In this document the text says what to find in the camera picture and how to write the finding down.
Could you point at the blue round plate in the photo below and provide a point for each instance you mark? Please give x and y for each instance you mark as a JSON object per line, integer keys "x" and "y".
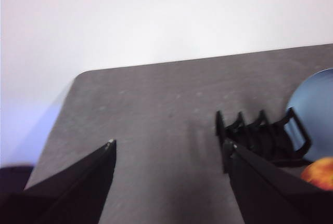
{"x": 314, "y": 96}

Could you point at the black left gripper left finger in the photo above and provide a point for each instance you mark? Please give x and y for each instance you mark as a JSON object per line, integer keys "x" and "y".
{"x": 67, "y": 195}

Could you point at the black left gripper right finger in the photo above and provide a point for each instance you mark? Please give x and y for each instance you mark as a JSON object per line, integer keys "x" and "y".
{"x": 273, "y": 198}

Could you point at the black plastic plate rack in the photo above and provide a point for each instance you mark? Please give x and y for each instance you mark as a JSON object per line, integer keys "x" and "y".
{"x": 260, "y": 135}

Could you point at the red apple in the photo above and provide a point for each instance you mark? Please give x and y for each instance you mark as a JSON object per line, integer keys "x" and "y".
{"x": 321, "y": 172}

